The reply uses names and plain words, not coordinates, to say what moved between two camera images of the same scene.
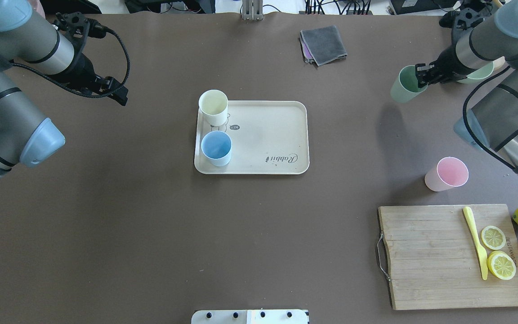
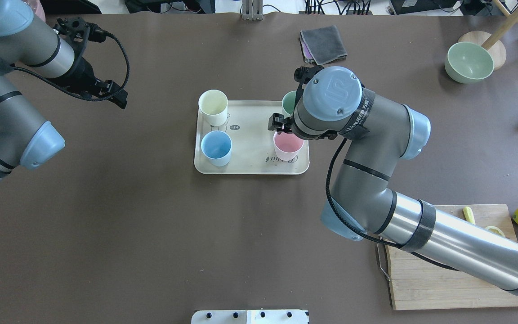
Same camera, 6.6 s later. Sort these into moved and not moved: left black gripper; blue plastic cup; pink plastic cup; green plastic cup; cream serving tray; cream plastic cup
Moved: pink plastic cup; green plastic cup
Not moved: cream serving tray; left black gripper; blue plastic cup; cream plastic cup
